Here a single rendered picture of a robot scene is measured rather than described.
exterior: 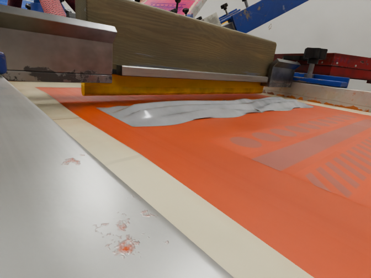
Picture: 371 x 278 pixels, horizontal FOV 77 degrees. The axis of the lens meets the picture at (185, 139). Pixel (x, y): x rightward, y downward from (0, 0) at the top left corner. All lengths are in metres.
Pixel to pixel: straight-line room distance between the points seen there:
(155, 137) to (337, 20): 2.32
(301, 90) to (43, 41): 0.47
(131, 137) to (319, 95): 0.45
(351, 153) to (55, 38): 0.25
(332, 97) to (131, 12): 0.41
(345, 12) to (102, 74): 2.28
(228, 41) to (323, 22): 2.10
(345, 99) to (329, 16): 1.95
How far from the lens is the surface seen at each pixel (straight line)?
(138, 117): 0.19
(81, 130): 0.17
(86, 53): 0.24
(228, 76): 0.37
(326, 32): 2.43
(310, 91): 0.55
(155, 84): 0.31
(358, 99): 0.53
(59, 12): 0.77
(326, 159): 0.18
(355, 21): 2.39
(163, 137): 0.16
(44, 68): 0.23
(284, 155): 0.16
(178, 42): 0.31
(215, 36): 0.36
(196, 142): 0.16
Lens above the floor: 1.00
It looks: 18 degrees down
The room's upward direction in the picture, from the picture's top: 6 degrees clockwise
